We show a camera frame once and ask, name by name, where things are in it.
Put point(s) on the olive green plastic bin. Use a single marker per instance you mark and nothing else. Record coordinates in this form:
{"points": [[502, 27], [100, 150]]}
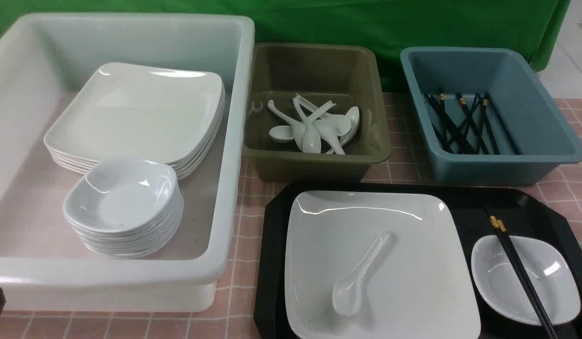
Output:
{"points": [[347, 76]]}

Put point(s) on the large white plastic bin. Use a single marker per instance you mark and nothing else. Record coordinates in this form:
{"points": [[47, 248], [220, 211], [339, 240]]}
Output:
{"points": [[44, 59]]}

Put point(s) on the white ceramic soup spoon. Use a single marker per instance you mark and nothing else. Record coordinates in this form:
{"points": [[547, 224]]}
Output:
{"points": [[347, 292]]}

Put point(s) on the stack of small white bowls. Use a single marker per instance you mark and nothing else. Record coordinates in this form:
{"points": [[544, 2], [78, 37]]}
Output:
{"points": [[125, 208]]}

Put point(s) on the pink checkered tablecloth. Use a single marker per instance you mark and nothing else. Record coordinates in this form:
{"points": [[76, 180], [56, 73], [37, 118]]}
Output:
{"points": [[230, 315]]}

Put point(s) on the white spoons pile in bin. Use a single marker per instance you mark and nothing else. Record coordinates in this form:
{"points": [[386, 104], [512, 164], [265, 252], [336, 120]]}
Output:
{"points": [[316, 125]]}

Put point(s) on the black chopsticks in blue bin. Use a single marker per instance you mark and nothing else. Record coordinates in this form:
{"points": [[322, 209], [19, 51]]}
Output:
{"points": [[478, 131]]}

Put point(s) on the black serving tray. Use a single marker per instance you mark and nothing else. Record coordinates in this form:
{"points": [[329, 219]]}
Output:
{"points": [[525, 215]]}

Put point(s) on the blue plastic bin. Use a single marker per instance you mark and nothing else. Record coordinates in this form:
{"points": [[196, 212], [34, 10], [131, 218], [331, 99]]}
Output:
{"points": [[533, 118]]}

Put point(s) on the stack of white square plates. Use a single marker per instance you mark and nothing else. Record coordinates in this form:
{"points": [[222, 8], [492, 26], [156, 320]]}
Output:
{"points": [[124, 110]]}

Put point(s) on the green backdrop cloth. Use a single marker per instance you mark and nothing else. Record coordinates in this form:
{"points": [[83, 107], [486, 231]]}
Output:
{"points": [[386, 27]]}

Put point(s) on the black chopsticks gold band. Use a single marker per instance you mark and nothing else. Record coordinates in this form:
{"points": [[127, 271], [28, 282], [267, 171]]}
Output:
{"points": [[511, 252]]}

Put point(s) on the small white sauce bowl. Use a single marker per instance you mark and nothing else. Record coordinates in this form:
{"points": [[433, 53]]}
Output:
{"points": [[497, 282]]}

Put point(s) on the white square rice plate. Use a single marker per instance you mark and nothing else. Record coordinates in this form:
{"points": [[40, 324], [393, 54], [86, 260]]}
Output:
{"points": [[418, 287]]}

